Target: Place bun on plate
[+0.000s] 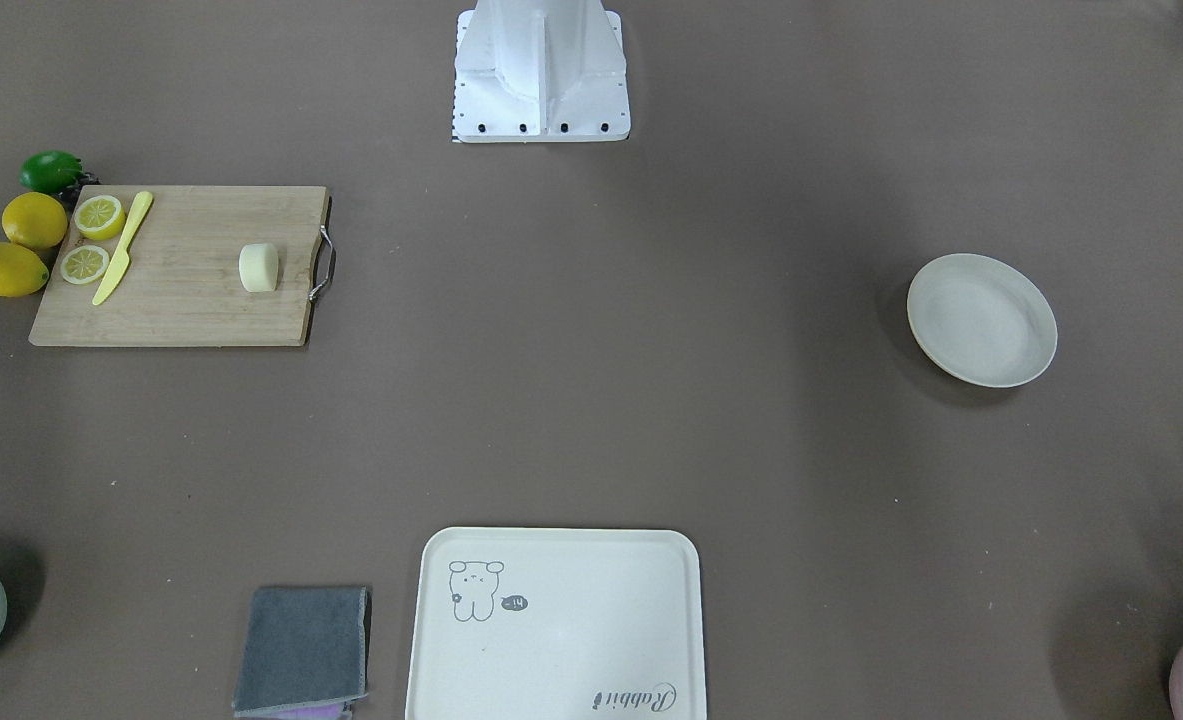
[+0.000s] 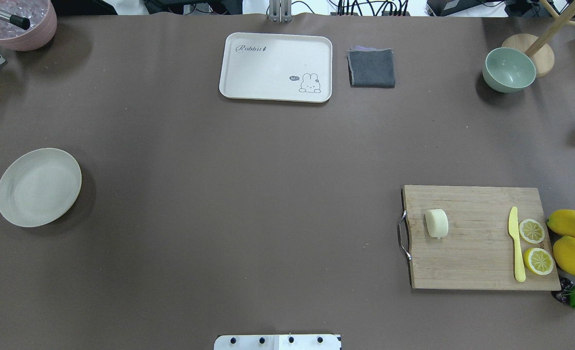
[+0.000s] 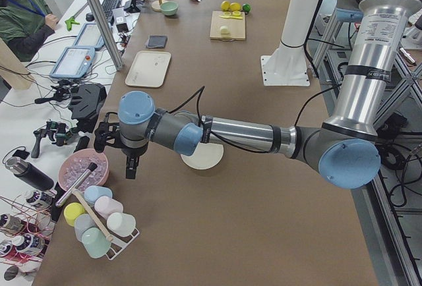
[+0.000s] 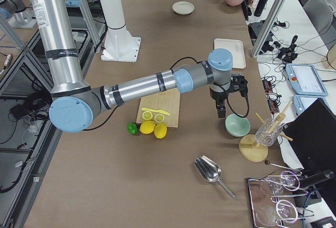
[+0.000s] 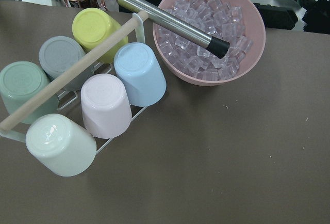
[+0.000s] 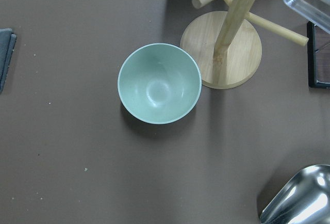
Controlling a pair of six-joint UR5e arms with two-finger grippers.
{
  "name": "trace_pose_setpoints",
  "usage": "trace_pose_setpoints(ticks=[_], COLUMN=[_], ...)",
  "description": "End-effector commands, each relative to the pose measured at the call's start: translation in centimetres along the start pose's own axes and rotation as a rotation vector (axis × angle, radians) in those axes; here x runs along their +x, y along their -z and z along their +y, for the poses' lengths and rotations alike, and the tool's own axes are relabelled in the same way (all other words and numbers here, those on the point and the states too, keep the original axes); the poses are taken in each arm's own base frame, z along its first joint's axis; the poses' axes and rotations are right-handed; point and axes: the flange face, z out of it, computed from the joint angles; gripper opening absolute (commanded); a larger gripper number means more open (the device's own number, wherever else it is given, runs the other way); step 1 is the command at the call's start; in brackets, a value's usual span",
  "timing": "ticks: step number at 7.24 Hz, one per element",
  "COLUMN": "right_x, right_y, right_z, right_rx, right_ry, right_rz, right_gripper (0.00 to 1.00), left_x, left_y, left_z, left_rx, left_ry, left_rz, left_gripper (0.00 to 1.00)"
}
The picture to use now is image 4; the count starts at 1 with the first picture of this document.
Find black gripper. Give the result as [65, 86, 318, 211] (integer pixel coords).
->
[209, 74, 248, 118]

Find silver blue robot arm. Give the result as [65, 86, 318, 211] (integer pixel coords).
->
[30, 0, 248, 133]

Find white rabbit tray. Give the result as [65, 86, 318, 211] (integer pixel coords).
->
[214, 38, 246, 69]

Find silver mirrored tray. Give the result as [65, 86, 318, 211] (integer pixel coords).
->
[247, 178, 314, 227]

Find mint green bowl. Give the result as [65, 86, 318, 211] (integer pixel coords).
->
[225, 114, 250, 137]

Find wooden cup rack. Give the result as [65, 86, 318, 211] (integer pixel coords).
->
[239, 101, 293, 162]

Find clear textured glass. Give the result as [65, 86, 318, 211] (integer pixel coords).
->
[255, 118, 283, 147]

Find wooden cutting board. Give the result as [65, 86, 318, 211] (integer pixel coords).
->
[136, 88, 180, 128]

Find metal scoop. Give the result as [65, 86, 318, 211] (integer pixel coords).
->
[194, 156, 235, 198]

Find lemon half right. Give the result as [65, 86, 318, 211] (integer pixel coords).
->
[153, 113, 165, 123]

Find lemon half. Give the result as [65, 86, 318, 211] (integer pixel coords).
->
[142, 111, 154, 121]
[153, 113, 165, 123]

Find yellow plastic knife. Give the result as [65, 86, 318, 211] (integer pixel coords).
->
[141, 107, 171, 116]

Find whole yellow lemon right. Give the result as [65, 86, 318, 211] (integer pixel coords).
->
[154, 123, 167, 139]

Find whole yellow lemon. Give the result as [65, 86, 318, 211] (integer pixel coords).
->
[154, 123, 167, 139]
[140, 121, 156, 134]

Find lemon half left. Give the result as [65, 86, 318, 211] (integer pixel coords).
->
[142, 111, 154, 121]

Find whole yellow lemon left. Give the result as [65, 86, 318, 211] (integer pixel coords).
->
[140, 121, 156, 134]

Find teach pendant lower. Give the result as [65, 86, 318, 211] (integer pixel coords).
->
[292, 94, 329, 116]

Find teach pendant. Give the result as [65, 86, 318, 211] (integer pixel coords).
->
[292, 94, 329, 116]
[285, 64, 328, 97]

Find teach pendant upper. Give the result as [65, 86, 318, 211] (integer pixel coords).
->
[285, 64, 328, 97]

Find green lime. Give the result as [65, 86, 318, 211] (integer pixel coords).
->
[127, 122, 139, 135]

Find black monitor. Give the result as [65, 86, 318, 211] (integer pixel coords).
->
[281, 99, 335, 171]

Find wine glass upper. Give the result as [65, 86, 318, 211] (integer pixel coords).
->
[260, 170, 300, 196]

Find wine glass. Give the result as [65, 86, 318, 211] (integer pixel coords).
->
[256, 200, 298, 227]
[260, 170, 300, 196]

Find cream round plate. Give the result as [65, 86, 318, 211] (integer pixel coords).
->
[172, 1, 195, 15]

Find black thermos bottle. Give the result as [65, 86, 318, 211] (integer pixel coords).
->
[254, 0, 268, 17]

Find wine glass lower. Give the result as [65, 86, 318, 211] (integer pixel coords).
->
[256, 200, 298, 227]

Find grey office chair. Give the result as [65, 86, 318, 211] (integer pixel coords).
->
[303, 0, 333, 34]

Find aluminium frame post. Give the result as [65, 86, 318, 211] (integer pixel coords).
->
[251, 0, 285, 58]

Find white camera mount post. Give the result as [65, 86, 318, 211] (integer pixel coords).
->
[100, 0, 141, 63]

